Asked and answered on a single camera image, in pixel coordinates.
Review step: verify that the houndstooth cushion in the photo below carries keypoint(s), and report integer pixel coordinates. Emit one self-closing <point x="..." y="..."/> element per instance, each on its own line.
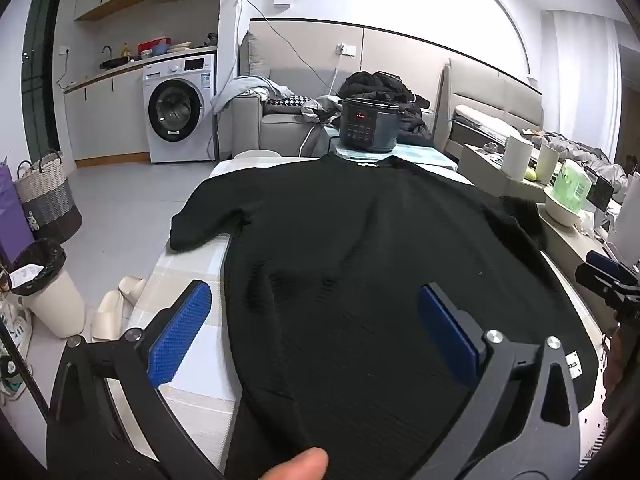
<point x="287" y="101"/>

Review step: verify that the white bottle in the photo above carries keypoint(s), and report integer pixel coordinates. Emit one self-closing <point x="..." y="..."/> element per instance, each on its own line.
<point x="627" y="220"/>

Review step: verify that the white wall outlet with plug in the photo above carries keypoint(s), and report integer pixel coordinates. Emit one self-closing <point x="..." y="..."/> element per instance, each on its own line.
<point x="346" y="49"/>

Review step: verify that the white trash bin black bag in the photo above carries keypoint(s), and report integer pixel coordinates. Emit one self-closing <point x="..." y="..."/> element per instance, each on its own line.
<point x="55" y="305"/>

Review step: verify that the person's left hand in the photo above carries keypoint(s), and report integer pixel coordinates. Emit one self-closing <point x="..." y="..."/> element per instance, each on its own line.
<point x="300" y="467"/>

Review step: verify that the black knitted sweater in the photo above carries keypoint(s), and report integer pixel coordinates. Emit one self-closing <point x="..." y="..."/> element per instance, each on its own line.
<point x="360" y="240"/>

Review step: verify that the dark electric pressure cooker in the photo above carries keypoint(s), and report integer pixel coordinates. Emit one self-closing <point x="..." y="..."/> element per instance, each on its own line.
<point x="385" y="130"/>

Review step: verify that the white mug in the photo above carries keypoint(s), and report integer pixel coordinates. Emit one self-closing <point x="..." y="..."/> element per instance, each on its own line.
<point x="547" y="165"/>

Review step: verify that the bed with bedding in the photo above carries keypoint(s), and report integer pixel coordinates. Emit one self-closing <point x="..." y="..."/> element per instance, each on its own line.
<point x="480" y="122"/>

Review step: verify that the grey white garment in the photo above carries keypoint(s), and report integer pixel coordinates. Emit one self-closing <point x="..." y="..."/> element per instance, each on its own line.
<point x="317" y="107"/>

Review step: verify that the black faucet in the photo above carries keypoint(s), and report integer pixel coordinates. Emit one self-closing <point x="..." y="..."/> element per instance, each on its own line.
<point x="107" y="51"/>

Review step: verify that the yellow bottle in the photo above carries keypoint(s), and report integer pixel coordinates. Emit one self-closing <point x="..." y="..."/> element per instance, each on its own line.
<point x="126" y="51"/>

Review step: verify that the grey sofa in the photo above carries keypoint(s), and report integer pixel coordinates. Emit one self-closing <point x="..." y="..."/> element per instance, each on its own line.
<point x="280" y="130"/>

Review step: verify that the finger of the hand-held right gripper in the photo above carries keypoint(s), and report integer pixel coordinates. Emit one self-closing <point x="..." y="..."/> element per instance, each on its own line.
<point x="597" y="272"/>

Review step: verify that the black sink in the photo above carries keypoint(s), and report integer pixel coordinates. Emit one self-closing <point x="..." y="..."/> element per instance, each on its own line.
<point x="116" y="63"/>

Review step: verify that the black jacket pile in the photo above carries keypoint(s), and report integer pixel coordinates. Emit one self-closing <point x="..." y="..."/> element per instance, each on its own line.
<point x="380" y="85"/>

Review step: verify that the grey white wicker basket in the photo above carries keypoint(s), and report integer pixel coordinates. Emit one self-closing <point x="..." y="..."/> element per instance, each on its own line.
<point x="47" y="195"/>

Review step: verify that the cream slipper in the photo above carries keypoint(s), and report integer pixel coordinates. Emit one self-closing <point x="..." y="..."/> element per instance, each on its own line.
<point x="132" y="290"/>
<point x="107" y="317"/>

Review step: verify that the white curtain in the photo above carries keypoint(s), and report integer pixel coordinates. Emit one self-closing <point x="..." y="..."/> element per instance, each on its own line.
<point x="585" y="80"/>

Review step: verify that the purple bag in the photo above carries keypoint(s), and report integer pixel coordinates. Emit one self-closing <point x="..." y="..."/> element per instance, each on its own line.
<point x="12" y="220"/>

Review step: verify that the grey teal sneaker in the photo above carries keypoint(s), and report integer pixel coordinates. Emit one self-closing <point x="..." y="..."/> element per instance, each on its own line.
<point x="12" y="382"/>

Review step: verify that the person's right hand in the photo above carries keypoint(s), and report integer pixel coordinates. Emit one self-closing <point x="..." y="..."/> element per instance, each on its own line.
<point x="615" y="360"/>

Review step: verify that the white paper roll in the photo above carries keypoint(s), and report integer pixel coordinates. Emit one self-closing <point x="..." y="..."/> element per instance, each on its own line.
<point x="517" y="157"/>

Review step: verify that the beige side desk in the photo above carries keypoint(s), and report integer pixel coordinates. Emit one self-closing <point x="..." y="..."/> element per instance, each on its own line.
<point x="485" y="165"/>

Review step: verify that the red basket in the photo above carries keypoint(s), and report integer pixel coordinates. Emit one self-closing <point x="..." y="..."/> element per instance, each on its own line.
<point x="152" y="42"/>

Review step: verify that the kitchen counter cabinet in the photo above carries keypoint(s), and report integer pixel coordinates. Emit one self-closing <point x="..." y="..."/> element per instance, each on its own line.
<point x="110" y="105"/>

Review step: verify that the green fruit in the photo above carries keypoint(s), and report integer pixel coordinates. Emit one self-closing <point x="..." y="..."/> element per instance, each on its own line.
<point x="530" y="174"/>

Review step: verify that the blue bowl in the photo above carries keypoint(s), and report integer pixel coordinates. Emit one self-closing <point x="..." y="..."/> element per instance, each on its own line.
<point x="160" y="50"/>

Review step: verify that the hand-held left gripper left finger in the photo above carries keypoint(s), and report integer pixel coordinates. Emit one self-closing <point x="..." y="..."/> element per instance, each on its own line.
<point x="180" y="330"/>

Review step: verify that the dark glass door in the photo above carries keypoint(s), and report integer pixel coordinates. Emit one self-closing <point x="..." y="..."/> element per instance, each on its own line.
<point x="42" y="70"/>

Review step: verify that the white washing machine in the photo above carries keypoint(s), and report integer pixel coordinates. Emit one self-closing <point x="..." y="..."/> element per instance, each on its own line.
<point x="175" y="67"/>

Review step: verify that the black box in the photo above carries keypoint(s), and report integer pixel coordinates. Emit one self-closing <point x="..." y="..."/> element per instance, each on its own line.
<point x="600" y="190"/>

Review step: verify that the light grey blanket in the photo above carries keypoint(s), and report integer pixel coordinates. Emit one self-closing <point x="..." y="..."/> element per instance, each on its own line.
<point x="240" y="90"/>

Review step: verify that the beige plaid table cover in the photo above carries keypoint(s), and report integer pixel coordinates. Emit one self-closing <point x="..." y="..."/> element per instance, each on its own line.
<point x="190" y="270"/>

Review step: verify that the green wet wipes pack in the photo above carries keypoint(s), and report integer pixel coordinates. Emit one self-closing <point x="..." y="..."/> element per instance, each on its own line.
<point x="572" y="185"/>

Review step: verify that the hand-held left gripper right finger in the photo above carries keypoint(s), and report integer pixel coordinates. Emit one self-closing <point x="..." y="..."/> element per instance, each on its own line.
<point x="445" y="340"/>

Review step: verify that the white bowl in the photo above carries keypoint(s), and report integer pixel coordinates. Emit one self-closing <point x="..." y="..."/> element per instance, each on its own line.
<point x="562" y="212"/>

